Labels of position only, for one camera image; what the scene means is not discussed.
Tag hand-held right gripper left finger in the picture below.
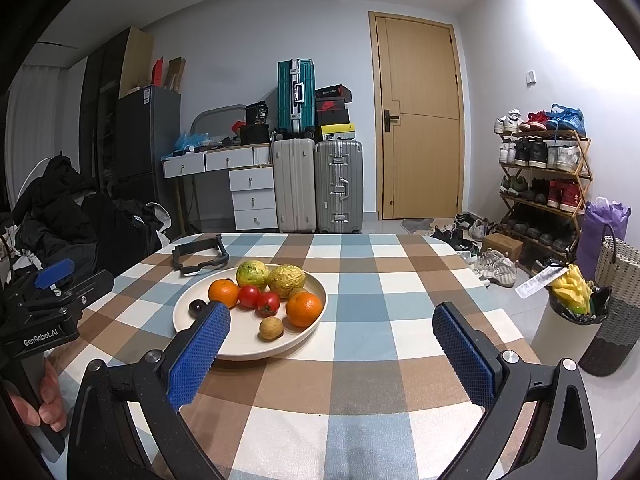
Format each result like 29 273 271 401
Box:
66 301 232 480

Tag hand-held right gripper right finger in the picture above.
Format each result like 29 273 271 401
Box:
432 302 599 480

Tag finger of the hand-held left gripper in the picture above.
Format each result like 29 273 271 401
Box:
35 258 76 291
50 269 115 307

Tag cream round plate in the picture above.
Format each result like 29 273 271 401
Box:
172 263 328 362

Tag brown longan fruit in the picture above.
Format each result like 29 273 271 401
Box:
258 316 284 342

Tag large orange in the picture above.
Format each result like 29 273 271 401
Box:
285 291 324 329

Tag person's left hand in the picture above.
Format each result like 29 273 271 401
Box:
9 357 69 434

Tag black jacket pile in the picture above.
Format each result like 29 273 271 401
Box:
0 155 173 281

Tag small orange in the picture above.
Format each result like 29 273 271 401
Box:
208 279 241 309

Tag green yellow fruit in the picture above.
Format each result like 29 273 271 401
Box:
236 260 269 290

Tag white trash bin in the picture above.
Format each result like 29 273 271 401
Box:
530 285 612 372

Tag shoes on floor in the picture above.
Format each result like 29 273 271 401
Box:
429 212 518 289

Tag white paper slip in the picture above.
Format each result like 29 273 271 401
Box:
515 265 568 298

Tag checked tablecloth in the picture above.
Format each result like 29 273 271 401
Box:
47 232 547 480

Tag yellow wrinkled fruit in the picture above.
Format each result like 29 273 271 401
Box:
267 264 307 300

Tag small cardboard box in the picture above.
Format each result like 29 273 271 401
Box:
482 233 524 262

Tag yellow trash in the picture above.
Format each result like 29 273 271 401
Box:
549 264 595 317

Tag dark refrigerator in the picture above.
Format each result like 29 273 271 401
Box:
110 85 182 241

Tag tall dark cabinet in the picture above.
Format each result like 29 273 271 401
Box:
79 42 132 196

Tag woven basket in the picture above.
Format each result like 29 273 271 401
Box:
579 224 640 378

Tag white desk with drawers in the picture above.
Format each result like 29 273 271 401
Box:
162 144 279 232

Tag blue plastic bag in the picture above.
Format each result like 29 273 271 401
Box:
172 131 212 154

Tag purple bag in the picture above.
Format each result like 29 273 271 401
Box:
582 198 632 281

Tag white suitcase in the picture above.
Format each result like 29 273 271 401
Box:
271 138 318 234

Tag arched mirror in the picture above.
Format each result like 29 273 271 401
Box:
192 104 248 145

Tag silver suitcase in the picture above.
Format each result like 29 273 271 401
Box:
314 140 364 234

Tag wooden shoe rack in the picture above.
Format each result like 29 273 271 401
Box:
497 130 592 266

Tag rows of shoes on rack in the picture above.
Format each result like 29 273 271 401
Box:
494 104 587 213

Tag flat cardboard sheet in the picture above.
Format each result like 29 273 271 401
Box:
118 26 155 100

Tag brown cardboard box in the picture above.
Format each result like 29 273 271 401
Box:
166 57 187 93

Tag black printed bag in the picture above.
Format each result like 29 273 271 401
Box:
245 101 271 127

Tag wooden door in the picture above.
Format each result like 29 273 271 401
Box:
368 11 466 221

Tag teal suitcase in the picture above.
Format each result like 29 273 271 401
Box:
277 59 317 136

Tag stack of shoe boxes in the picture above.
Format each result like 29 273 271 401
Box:
315 84 358 143

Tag black phone holder frame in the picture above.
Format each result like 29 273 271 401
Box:
172 234 230 277

